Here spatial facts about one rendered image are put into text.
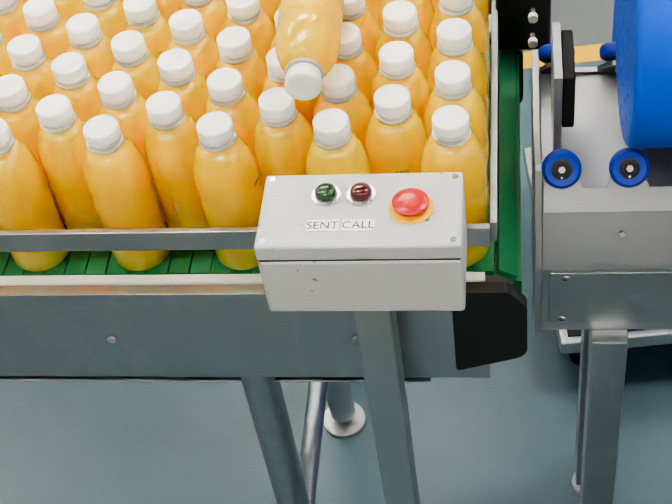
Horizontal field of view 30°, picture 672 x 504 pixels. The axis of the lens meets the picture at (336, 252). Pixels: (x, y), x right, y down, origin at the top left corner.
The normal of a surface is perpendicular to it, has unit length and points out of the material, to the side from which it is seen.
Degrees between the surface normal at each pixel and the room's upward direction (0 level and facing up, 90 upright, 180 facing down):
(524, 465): 0
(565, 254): 70
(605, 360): 90
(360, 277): 90
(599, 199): 52
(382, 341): 90
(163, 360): 90
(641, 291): 111
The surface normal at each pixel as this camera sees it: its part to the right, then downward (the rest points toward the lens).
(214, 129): -0.11, -0.66
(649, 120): -0.07, 0.85
